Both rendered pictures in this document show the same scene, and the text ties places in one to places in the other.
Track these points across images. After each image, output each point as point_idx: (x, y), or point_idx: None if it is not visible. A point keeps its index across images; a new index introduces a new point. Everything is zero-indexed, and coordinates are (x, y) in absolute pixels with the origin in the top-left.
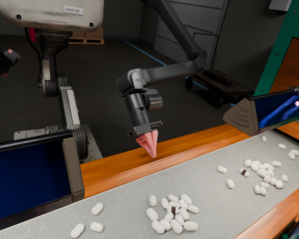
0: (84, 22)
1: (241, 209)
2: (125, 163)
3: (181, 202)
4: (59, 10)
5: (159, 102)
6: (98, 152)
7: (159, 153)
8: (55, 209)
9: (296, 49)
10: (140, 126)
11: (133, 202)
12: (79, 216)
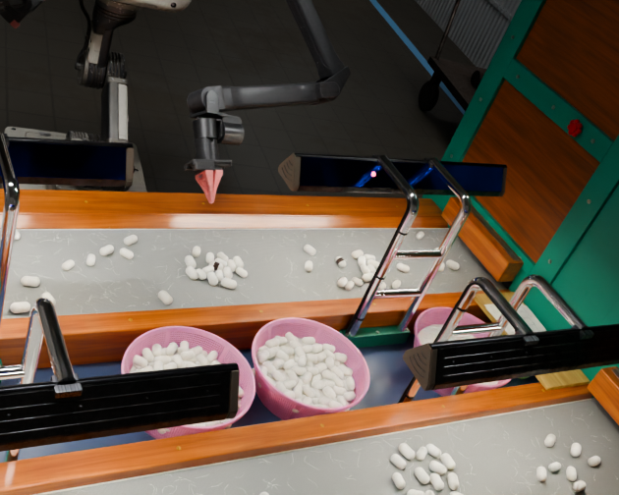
0: (164, 1)
1: (304, 292)
2: (176, 205)
3: (229, 261)
4: None
5: (238, 136)
6: None
7: (228, 206)
8: (115, 186)
9: (505, 99)
10: (201, 160)
11: (173, 247)
12: (110, 242)
